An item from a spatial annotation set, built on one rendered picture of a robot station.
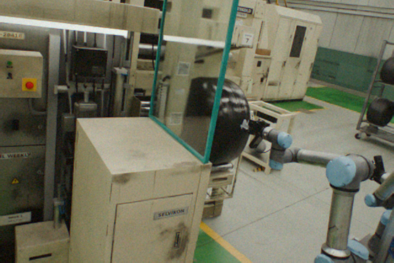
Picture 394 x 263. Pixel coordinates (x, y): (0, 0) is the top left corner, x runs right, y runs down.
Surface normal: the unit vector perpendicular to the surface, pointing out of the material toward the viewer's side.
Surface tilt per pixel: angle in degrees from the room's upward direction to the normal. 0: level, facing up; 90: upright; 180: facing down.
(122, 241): 90
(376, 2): 90
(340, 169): 82
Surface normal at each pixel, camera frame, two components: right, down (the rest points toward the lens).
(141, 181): 0.49, 0.32
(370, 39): -0.75, 0.07
